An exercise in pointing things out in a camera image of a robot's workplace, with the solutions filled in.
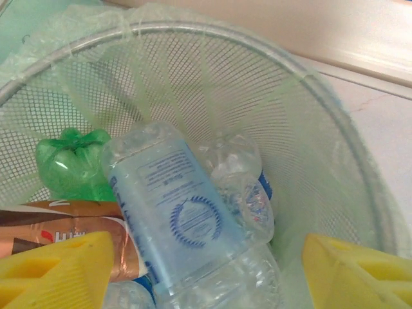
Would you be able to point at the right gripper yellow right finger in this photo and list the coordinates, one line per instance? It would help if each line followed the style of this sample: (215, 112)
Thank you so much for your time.
(360, 280)

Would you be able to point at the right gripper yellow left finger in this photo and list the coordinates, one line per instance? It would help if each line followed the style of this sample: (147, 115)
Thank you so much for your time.
(54, 277)

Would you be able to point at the brown chocolate drink bottle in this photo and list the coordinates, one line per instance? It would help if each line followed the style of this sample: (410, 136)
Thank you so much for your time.
(80, 222)

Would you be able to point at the clear Pepsi bottle blue label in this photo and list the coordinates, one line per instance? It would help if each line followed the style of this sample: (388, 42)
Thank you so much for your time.
(244, 193)
(128, 296)

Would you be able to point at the small green plastic bottle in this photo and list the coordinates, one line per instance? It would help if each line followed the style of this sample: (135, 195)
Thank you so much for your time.
(64, 164)

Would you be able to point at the clear bottle light blue label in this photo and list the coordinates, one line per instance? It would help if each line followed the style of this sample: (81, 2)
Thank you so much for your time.
(180, 206)

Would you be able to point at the grey mesh waste bin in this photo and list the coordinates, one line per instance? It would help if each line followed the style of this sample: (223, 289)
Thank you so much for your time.
(273, 106)

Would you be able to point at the white mesh waste basket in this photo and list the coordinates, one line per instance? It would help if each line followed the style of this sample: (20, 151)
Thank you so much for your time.
(42, 42)

